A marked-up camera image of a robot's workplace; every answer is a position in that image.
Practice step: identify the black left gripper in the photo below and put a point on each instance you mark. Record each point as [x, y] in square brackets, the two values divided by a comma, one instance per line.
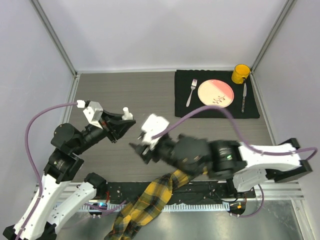
[113, 124]

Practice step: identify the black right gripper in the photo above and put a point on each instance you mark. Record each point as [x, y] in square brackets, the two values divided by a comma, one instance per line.
[149, 153]

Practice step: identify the clear nail polish bottle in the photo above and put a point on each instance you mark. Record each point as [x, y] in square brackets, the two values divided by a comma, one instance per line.
[127, 116]

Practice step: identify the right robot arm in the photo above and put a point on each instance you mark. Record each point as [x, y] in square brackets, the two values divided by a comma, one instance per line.
[243, 167]

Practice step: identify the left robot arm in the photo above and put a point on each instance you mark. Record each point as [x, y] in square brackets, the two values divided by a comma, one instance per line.
[43, 219]

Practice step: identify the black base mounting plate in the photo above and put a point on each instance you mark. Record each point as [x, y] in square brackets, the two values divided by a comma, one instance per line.
[193, 193]

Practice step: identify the yellow plaid shirt sleeve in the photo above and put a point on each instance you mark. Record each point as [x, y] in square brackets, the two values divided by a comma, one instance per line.
[147, 206]

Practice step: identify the silver fork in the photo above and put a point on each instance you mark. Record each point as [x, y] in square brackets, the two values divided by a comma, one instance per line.
[192, 88]

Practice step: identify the pink and cream plate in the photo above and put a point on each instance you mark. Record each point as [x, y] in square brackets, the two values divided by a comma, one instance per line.
[215, 92]

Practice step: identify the yellow mug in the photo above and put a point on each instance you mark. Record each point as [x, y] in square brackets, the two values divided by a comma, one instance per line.
[240, 73]

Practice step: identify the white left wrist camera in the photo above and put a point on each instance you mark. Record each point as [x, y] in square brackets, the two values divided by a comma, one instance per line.
[92, 110]

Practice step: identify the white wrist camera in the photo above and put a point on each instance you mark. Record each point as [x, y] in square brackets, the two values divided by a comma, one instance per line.
[152, 126]
[92, 110]

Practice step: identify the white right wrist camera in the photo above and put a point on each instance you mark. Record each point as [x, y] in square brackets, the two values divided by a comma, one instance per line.
[152, 126]

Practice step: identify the knife with mottled handle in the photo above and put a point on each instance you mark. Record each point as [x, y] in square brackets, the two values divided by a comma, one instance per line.
[244, 94]

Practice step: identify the aluminium frame rail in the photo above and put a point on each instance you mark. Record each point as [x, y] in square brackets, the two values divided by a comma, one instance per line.
[272, 191]

